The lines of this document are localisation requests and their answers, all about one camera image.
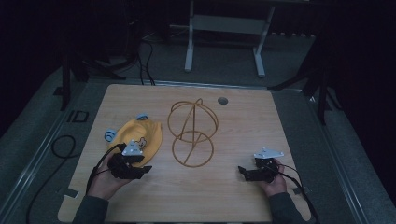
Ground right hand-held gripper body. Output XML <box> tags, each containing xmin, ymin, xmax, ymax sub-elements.
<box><xmin>244</xmin><ymin>147</ymin><xmax>285</xmax><ymax>184</ymax></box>

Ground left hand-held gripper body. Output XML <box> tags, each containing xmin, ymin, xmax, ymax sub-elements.
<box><xmin>106</xmin><ymin>139</ymin><xmax>146</xmax><ymax>180</ymax></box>

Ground golden wire hat stand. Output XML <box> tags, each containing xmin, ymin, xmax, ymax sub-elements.
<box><xmin>166</xmin><ymin>97</ymin><xmax>219</xmax><ymax>169</ymax></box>

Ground person's right hand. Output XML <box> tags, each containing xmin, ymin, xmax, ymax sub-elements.
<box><xmin>257</xmin><ymin>158</ymin><xmax>288</xmax><ymax>198</ymax></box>

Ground person's left hand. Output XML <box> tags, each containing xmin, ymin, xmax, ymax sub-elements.
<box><xmin>88</xmin><ymin>150</ymin><xmax>133</xmax><ymax>201</ymax></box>

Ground grey tape piece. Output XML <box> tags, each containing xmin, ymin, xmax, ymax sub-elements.
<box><xmin>292</xmin><ymin>185</ymin><xmax>312</xmax><ymax>196</ymax></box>

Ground black metal stand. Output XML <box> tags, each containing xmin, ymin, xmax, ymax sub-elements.
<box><xmin>52</xmin><ymin>18</ymin><xmax>139</xmax><ymax>112</ymax></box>
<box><xmin>267</xmin><ymin>34</ymin><xmax>344</xmax><ymax>127</ymax></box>

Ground black floor cable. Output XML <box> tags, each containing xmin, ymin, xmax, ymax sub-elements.
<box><xmin>25</xmin><ymin>133</ymin><xmax>78</xmax><ymax>224</ymax></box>

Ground black hanging cables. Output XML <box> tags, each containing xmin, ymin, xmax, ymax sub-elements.
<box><xmin>135</xmin><ymin>31</ymin><xmax>157</xmax><ymax>87</ymax></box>

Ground white metal desk frame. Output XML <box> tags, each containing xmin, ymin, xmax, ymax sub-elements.
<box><xmin>169</xmin><ymin>0</ymin><xmax>312</xmax><ymax>78</ymax></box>

